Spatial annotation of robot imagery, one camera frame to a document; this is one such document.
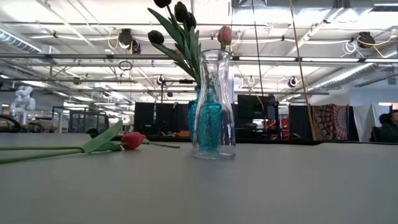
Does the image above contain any blue glass vase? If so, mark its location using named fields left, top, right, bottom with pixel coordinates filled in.
left=187, top=84, right=223, bottom=152

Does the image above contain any clear glass vase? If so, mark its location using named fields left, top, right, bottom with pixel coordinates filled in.
left=192, top=49, right=236, bottom=161

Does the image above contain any black monitor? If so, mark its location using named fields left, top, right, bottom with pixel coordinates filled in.
left=238, top=94, right=280, bottom=121

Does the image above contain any black partition panel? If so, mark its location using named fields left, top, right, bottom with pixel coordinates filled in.
left=133, top=101, right=190, bottom=137
left=288, top=105, right=313, bottom=138

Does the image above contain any red artificial tulip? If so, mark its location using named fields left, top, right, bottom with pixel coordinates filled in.
left=0, top=119, right=147, bottom=166

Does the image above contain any patterned tapestry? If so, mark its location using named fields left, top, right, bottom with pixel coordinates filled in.
left=312, top=104, right=349, bottom=139

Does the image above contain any white hanging cloth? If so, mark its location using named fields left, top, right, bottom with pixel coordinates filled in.
left=352, top=104, right=393, bottom=142

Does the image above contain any person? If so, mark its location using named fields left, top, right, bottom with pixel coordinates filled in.
left=369, top=110, right=398, bottom=144

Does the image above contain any black hanging cable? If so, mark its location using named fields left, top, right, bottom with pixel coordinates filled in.
left=251, top=0, right=267, bottom=129

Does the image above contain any black table frame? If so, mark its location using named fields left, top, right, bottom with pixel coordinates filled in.
left=111, top=134, right=398, bottom=146

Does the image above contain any black cable loop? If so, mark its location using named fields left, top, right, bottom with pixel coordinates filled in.
left=118, top=60, right=134, bottom=72

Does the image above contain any yellow hanging cable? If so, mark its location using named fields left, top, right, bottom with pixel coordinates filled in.
left=289, top=0, right=317, bottom=140

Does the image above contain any black framed enclosure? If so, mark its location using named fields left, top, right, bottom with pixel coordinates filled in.
left=52, top=106, right=110, bottom=134

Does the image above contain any long ceiling light rail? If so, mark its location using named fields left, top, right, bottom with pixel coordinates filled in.
left=0, top=53, right=398, bottom=63

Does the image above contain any silver air duct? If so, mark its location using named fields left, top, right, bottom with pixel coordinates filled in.
left=306, top=63, right=398, bottom=94
left=0, top=29, right=60, bottom=65

